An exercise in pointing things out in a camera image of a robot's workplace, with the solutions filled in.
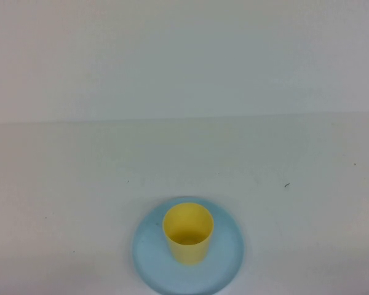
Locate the light blue round plate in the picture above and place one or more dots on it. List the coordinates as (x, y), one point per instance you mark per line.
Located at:
(153, 261)

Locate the yellow plastic cup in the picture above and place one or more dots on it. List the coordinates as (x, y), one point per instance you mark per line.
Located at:
(189, 246)

